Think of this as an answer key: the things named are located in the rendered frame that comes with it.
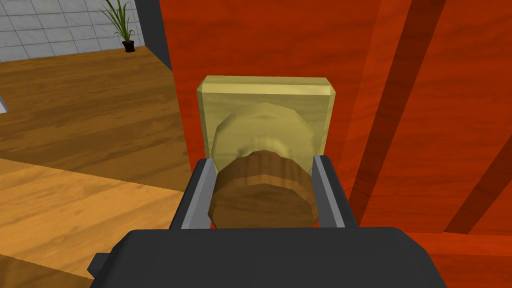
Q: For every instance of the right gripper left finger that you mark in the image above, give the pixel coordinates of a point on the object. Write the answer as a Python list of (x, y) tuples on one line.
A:
[(194, 200)]

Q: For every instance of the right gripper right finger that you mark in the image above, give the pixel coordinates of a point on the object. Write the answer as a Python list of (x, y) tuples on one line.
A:
[(332, 200)]

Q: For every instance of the brown and brass door knob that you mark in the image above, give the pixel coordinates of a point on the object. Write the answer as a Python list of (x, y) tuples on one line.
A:
[(264, 160)]

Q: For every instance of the red wooden door leaf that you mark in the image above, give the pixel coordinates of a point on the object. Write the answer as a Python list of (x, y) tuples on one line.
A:
[(400, 100)]

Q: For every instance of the green potted plant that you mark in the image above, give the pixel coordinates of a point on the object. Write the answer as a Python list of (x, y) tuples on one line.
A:
[(122, 24)]

